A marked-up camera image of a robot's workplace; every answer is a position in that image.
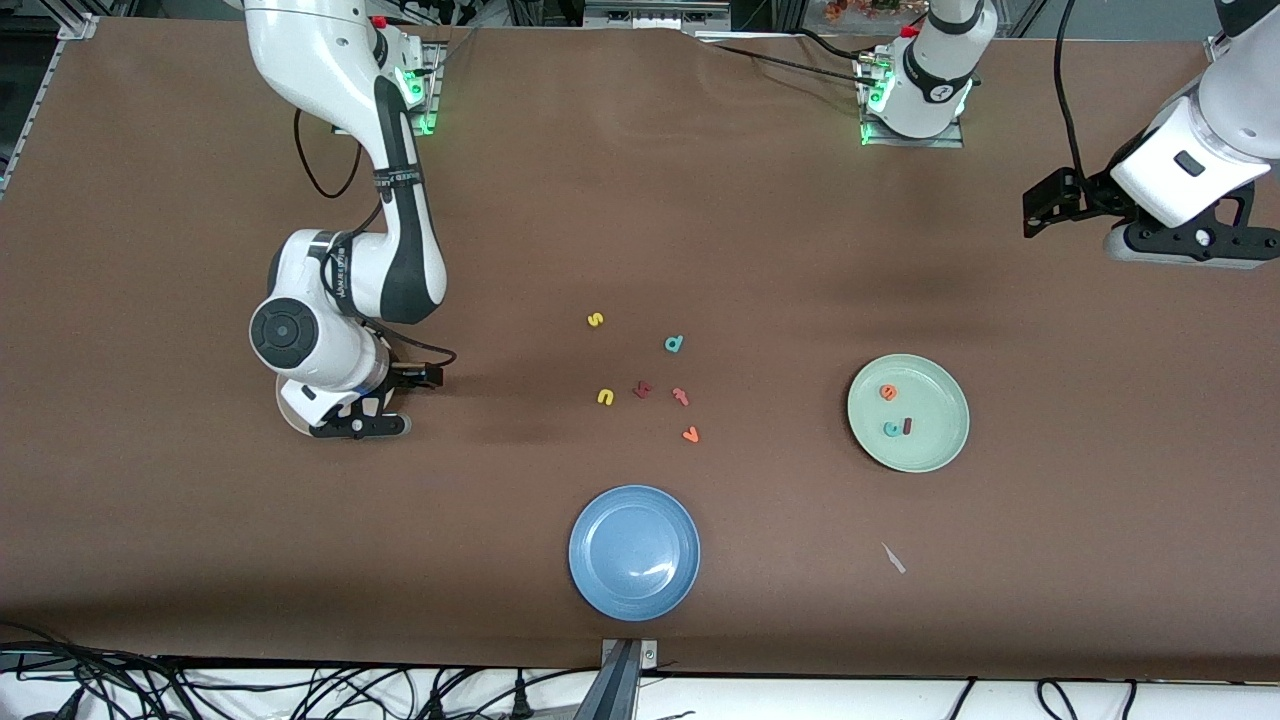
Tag beige brown plate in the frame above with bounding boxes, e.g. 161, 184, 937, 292
275, 370, 401, 439

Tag light green plate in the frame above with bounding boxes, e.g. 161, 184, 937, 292
846, 353, 971, 474

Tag blue plate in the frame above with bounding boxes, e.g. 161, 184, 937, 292
568, 485, 702, 622

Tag orange dried flowers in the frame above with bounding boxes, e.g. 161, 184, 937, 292
825, 0, 926, 23

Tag brown table mat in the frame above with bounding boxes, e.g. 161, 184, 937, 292
0, 18, 1280, 681

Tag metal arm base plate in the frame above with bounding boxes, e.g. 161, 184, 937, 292
335, 40, 446, 137
858, 50, 966, 149

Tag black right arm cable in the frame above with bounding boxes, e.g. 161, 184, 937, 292
292, 105, 459, 369

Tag black cable on mat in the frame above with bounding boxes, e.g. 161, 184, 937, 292
712, 42, 876, 89
793, 27, 873, 63

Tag black plug cable below table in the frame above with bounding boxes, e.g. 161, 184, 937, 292
420, 665, 601, 720

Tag aluminium camera mount profile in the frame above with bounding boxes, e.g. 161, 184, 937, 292
572, 638, 661, 720

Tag aluminium frame beam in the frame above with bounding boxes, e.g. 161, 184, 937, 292
583, 0, 733, 29

